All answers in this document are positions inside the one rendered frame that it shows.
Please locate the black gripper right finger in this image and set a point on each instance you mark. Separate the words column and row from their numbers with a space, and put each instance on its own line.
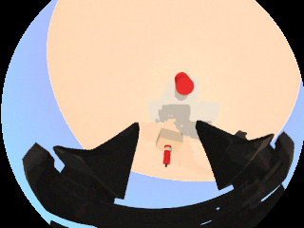
column 228, row 155

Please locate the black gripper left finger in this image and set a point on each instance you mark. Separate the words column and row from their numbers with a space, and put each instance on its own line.
column 109, row 163

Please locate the small cream block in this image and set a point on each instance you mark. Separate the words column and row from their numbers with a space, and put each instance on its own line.
column 169, row 137

